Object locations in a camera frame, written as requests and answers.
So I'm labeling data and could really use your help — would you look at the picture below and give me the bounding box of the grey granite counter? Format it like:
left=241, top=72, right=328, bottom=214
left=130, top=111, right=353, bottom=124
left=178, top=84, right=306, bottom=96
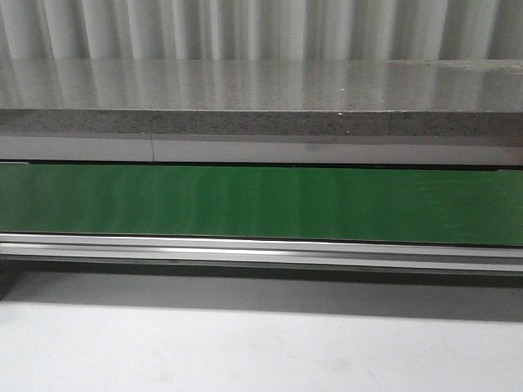
left=1, top=59, right=522, bottom=138

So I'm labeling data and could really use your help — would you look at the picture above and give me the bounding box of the green conveyor belt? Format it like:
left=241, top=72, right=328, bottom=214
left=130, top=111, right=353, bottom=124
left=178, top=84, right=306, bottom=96
left=1, top=163, right=522, bottom=246

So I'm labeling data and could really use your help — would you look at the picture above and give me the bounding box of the white pleated curtain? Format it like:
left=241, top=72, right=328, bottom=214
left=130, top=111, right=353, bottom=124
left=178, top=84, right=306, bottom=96
left=1, top=1, right=522, bottom=60

